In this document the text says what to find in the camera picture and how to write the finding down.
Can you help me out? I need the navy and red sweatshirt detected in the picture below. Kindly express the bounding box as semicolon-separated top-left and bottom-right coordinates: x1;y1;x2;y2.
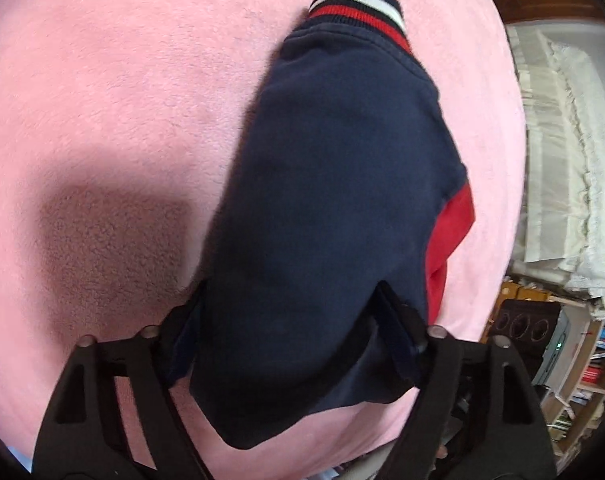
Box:
170;0;475;450

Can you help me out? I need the wooden bookshelf with books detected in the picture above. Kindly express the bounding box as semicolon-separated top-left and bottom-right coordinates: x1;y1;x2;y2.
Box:
542;294;605;470

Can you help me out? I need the pink fleece bed sheet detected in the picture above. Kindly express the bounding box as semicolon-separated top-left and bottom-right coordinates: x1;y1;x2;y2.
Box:
0;0;526;456

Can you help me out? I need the white lace curtain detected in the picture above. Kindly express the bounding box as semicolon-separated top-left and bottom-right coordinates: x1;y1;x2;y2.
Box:
506;21;605;300

